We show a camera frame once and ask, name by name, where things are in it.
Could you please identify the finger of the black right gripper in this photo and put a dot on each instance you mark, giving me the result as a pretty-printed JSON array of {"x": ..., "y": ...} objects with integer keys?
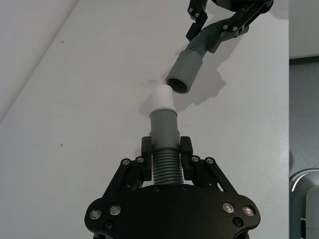
[
  {"x": 236, "y": 25},
  {"x": 198, "y": 22}
]

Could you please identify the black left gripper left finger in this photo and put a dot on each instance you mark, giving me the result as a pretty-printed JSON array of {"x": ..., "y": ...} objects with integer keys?
[{"x": 146, "y": 159}]

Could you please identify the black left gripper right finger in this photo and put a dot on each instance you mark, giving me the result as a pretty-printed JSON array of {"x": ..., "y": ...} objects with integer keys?
[{"x": 187, "y": 159}]

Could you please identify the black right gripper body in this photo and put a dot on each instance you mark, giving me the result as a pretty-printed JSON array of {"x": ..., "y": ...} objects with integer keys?
[{"x": 224, "y": 3}]

